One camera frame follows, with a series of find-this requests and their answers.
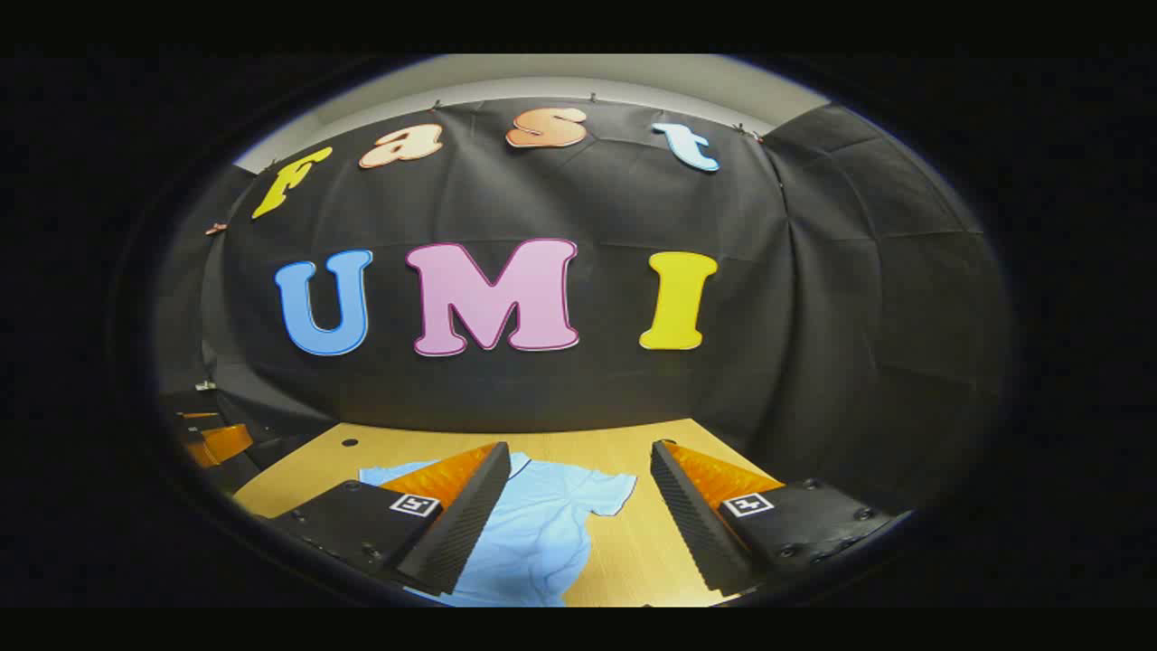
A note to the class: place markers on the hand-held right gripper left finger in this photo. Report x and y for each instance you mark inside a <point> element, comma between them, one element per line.
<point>470,520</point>

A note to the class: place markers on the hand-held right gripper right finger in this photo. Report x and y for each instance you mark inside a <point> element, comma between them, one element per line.
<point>691,524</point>

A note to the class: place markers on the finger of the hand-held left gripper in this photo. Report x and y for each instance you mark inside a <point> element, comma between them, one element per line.
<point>228,441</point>
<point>199,416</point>

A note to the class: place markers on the light blue T-shirt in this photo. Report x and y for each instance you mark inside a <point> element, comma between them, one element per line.
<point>542,533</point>

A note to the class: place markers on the black backdrop cloth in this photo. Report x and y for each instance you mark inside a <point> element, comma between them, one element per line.
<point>813,316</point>

